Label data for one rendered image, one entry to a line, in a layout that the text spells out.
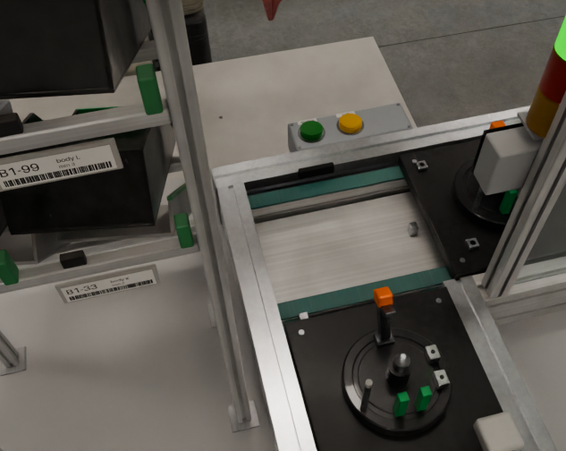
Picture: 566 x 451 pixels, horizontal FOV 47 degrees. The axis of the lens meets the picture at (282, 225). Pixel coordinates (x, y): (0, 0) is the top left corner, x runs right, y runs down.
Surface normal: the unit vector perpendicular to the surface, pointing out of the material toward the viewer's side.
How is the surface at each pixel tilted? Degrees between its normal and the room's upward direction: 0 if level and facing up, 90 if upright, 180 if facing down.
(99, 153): 90
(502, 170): 90
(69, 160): 90
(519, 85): 0
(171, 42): 90
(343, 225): 0
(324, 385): 0
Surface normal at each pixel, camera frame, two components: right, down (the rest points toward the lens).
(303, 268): -0.02, -0.59
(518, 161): 0.24, 0.78
